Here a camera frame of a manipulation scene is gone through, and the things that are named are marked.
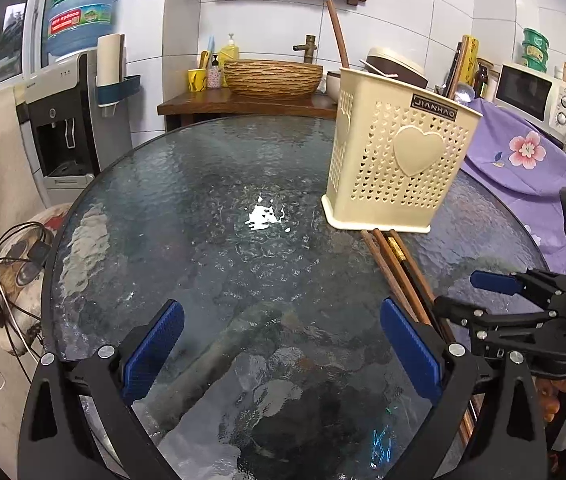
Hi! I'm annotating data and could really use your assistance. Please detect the brown wooden chopstick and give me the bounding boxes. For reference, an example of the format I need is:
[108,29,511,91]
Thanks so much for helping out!
[360,230,417,321]
[372,227,476,446]

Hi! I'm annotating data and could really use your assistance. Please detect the steel spoon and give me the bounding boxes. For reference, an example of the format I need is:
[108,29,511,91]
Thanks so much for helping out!
[454,82,476,105]

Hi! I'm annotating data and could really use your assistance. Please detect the purple floral cloth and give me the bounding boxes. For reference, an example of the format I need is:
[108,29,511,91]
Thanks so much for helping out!
[462,99,566,274]

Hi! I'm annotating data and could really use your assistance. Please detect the cream plastic utensil holder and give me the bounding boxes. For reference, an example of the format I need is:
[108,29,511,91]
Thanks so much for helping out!
[321,68,482,233]

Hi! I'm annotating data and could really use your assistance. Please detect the white microwave oven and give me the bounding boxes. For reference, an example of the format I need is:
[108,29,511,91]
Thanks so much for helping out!
[492,63,566,143]

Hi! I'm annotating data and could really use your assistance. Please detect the dark glass bottle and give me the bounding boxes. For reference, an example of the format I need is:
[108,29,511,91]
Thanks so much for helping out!
[473,63,489,98]

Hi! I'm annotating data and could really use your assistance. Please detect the green stacked bowls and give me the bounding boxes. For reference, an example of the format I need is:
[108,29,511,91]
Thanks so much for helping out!
[521,28,549,73]

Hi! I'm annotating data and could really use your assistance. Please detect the yellow roll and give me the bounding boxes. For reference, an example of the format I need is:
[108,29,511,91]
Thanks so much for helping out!
[459,35,480,86]

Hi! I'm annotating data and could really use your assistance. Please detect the brown white rice cooker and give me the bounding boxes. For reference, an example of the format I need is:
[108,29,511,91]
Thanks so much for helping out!
[365,47,428,89]

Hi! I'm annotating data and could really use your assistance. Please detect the water dispenser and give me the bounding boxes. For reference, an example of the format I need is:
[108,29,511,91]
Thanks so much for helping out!
[17,49,132,206]

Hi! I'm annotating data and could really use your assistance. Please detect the woven basket basin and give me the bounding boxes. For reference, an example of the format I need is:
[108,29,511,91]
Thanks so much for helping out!
[223,60,323,99]

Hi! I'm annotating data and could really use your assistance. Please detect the brown wooden counter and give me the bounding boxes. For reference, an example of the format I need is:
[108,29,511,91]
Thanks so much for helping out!
[157,88,336,130]

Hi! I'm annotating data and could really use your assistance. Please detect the paper cup holder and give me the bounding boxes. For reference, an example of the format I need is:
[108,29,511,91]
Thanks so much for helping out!
[96,34,141,117]

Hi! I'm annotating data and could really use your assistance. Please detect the yellow soap dispenser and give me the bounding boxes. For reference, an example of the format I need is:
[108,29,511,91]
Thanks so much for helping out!
[217,32,240,87]

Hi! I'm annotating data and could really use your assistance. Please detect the yellow mug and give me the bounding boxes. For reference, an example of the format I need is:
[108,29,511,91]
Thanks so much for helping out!
[187,68,207,93]

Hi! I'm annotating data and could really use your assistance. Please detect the blue water bottle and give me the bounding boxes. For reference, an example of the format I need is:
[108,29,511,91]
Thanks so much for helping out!
[43,0,115,58]

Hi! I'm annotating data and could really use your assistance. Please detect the black cables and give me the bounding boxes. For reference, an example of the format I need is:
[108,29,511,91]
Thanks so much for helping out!
[0,221,56,396]

